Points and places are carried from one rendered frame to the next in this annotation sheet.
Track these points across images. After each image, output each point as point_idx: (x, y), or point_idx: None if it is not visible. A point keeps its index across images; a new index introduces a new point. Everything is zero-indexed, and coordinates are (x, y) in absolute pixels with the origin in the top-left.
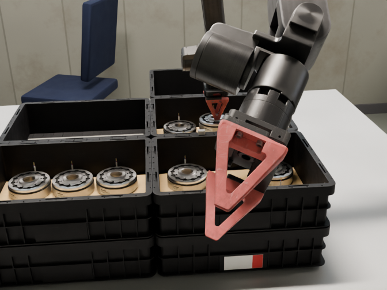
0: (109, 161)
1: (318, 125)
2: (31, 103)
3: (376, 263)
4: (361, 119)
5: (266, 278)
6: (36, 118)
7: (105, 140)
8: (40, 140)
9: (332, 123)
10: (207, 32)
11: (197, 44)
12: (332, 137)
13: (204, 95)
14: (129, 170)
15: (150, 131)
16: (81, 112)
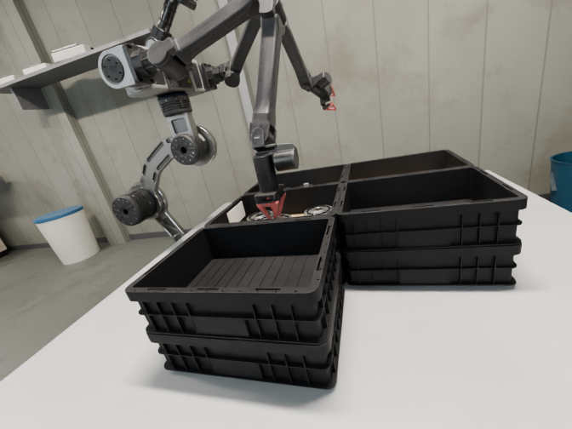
0: None
1: (107, 343)
2: (509, 197)
3: None
4: (47, 351)
5: None
6: (501, 220)
7: (378, 176)
8: (436, 171)
9: (88, 346)
10: (326, 72)
11: (276, 144)
12: (134, 313)
13: (283, 194)
14: None
15: (343, 184)
16: (430, 219)
